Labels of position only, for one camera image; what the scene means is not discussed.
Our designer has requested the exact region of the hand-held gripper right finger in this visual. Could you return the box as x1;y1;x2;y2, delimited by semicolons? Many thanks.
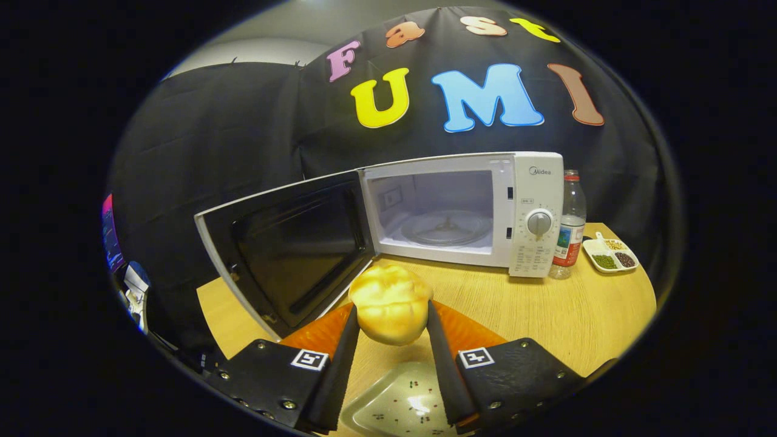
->
427;299;586;435

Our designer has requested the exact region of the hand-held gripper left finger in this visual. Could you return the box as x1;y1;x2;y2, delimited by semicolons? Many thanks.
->
209;302;360;435

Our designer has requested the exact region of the yellow bread bun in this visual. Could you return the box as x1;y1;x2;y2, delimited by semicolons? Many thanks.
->
348;263;434;347

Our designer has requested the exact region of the white microwave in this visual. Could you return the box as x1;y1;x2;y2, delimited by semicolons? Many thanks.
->
194;151;565;340

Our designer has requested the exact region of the white speckled plate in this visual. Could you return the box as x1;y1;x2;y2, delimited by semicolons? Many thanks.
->
339;362;465;437

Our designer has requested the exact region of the dark box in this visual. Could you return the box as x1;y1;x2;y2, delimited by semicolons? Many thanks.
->
182;346;226;375

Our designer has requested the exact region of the clear bottle red label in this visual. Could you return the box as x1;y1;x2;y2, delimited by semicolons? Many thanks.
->
548;170;588;280

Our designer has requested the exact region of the white divided dish with beans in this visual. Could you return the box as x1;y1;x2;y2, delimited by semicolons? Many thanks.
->
582;231;639;274

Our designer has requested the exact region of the white paper sheet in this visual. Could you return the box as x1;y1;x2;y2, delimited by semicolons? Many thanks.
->
124;261;151;331

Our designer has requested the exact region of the computer monitor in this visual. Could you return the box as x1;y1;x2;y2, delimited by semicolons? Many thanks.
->
102;194;125;273

